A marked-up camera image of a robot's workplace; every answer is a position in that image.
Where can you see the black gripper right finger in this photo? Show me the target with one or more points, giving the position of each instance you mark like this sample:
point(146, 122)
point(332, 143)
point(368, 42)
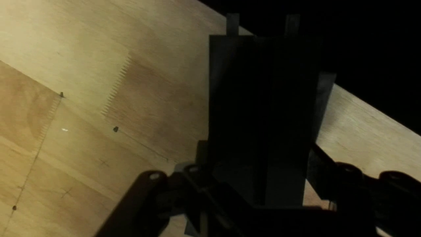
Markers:
point(385, 201)

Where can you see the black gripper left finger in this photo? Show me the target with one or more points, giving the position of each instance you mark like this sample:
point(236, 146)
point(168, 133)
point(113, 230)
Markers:
point(149, 197)

